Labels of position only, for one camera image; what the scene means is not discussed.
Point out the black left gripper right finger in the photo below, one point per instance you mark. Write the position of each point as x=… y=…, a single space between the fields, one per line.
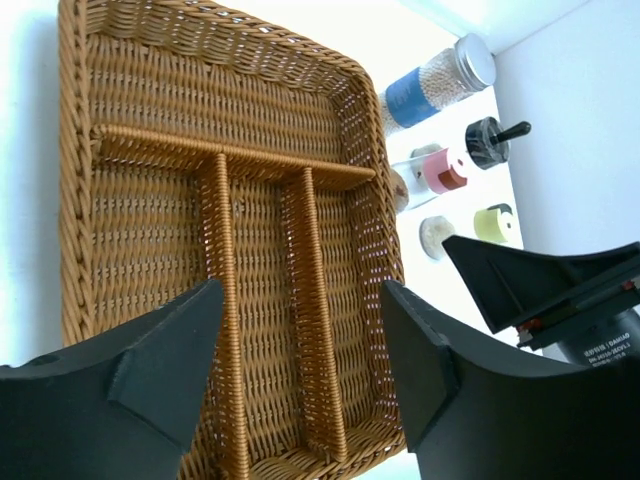
x=473 y=407

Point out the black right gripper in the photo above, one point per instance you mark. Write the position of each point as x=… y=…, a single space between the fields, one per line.
x=581 y=304

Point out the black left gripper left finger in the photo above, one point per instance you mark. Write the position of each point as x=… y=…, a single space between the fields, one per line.
x=123 y=404

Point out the yellow cap spice bottle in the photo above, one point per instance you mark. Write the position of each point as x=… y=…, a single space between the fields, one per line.
x=495 y=224

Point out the pink cap spice bottle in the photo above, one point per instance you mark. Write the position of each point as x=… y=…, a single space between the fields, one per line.
x=429 y=171

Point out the black knob grinder bottle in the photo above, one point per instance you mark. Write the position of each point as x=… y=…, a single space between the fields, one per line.
x=488 y=143

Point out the blue label jar silver lid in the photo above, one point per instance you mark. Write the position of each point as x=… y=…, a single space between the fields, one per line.
x=453 y=75

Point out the brown wicker divided basket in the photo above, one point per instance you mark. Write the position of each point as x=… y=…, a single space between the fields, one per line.
x=200 y=142

